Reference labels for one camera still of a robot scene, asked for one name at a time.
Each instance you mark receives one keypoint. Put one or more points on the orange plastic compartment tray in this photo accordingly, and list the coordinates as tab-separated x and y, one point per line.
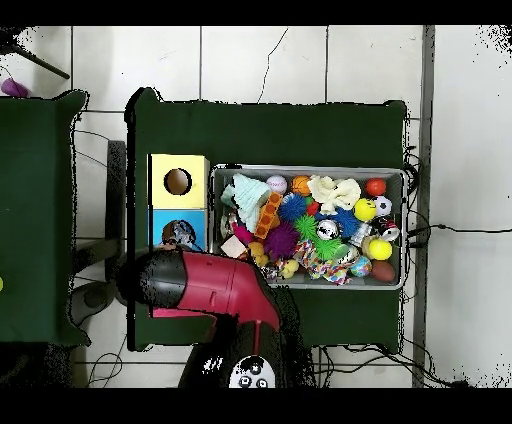
268	215

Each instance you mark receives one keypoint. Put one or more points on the small orange basketball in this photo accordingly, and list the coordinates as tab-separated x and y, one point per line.
300	185

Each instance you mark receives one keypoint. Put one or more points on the shallow silver mesh bin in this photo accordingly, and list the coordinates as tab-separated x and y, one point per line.
380	171

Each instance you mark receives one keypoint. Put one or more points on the light blue knitted cloth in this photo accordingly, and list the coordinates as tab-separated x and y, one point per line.
248	196

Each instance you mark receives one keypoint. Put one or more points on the wooden box with three holes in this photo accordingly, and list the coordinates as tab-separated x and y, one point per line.
192	202

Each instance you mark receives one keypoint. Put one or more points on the dark gray round base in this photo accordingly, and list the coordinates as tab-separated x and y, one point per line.
90	298

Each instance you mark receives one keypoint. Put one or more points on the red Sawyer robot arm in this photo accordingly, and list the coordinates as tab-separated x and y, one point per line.
216	286

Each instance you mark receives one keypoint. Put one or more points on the crushed clear plastic bottle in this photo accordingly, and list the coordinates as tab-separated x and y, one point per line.
184	233

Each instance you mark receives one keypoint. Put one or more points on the yellow smiley ball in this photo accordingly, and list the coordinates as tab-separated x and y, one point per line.
364	209

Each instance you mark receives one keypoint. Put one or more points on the black metal stand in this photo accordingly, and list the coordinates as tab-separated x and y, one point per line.
116	200

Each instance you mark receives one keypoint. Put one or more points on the cream waffle cloth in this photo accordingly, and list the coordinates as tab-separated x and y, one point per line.
336	194

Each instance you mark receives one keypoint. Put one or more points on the purple toy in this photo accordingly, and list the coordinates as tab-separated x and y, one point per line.
14	88

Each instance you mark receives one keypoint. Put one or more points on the plain orange ball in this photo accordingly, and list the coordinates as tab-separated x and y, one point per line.
376	186

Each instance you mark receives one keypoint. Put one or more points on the small brown football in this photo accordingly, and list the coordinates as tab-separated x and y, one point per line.
382	270

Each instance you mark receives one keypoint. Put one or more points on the small soccer ball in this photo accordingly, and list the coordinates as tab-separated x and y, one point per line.
383	206

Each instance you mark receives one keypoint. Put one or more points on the small white baseball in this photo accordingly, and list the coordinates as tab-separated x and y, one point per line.
276	184

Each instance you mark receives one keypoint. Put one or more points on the dark green table cloth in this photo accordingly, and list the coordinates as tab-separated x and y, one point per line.
264	132
36	220

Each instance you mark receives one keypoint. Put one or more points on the black tripod leg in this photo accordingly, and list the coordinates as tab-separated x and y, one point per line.
40	61

